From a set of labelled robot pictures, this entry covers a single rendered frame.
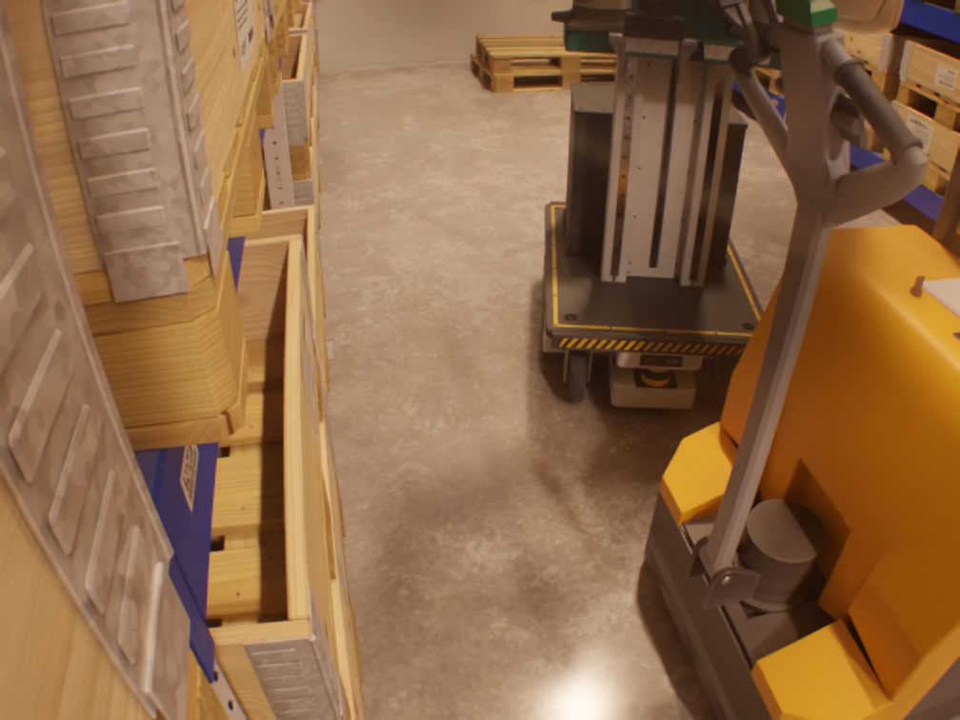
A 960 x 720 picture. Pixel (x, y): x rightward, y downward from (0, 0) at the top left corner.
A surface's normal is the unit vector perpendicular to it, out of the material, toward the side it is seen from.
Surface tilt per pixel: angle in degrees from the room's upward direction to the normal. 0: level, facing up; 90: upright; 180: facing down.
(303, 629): 0
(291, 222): 90
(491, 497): 0
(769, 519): 0
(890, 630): 90
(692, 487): 22
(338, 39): 90
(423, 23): 90
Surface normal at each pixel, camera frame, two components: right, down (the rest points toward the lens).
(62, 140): 0.21, 0.58
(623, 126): -0.07, 0.59
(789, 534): 0.00, -0.81
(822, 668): -0.36, -0.71
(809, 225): -0.98, 0.11
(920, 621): -0.94, -0.11
